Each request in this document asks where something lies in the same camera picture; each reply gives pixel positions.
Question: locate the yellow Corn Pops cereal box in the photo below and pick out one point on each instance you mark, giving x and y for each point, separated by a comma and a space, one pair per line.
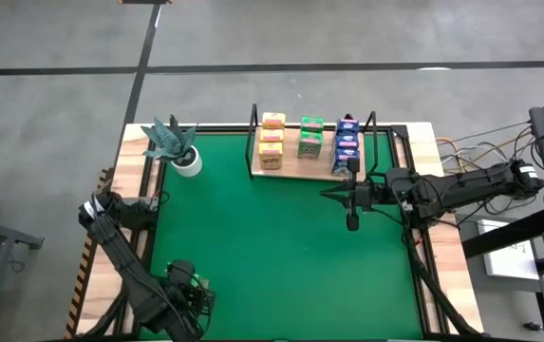
273, 120
270, 157
272, 136

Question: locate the white paper sheet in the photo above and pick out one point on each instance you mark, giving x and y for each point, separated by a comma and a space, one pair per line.
509, 266

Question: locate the wooden shelf with black frame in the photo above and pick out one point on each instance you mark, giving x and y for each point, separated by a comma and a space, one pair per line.
290, 166

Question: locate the green table mat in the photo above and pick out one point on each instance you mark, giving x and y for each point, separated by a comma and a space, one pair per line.
276, 237

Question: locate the yellow black hazard tape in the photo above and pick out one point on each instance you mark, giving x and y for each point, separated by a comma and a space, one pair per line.
81, 280

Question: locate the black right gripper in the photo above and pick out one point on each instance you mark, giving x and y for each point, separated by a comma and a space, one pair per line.
371, 195

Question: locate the small black floor object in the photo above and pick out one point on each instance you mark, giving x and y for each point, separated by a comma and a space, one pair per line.
532, 327

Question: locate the blue Frosted Flakes cereal box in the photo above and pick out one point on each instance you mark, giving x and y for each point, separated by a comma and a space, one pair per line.
339, 161
347, 141
347, 126

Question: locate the artificial plant in white pot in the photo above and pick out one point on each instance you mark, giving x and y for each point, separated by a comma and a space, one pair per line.
169, 138

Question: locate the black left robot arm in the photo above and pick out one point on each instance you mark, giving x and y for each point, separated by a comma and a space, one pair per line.
124, 266

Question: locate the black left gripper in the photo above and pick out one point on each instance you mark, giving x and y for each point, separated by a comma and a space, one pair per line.
181, 304

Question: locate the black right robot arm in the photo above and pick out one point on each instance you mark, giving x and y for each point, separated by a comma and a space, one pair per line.
471, 183

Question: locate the black diagonal bar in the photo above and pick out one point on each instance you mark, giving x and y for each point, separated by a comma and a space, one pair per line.
504, 237

